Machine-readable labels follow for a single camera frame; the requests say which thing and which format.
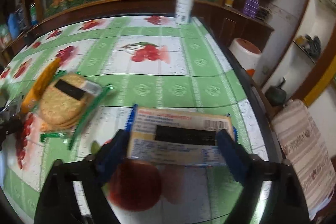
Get green fruit pattern tablecloth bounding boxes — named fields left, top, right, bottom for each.
left=1, top=15, right=269, bottom=223

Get dark kettle on floor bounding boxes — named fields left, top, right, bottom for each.
left=265, top=77, right=286, bottom=107

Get white blue cracker packet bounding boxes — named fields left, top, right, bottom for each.
left=125, top=105, right=238, bottom=166

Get white plastic bucket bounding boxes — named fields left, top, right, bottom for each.
left=230, top=38, right=262, bottom=77

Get striped cloth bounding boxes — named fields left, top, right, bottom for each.
left=272, top=100, right=335, bottom=219

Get orange snack packet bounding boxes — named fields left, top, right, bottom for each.
left=21, top=57, right=61, bottom=114

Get round cracker packet green trim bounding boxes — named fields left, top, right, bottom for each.
left=37, top=71, right=115, bottom=150

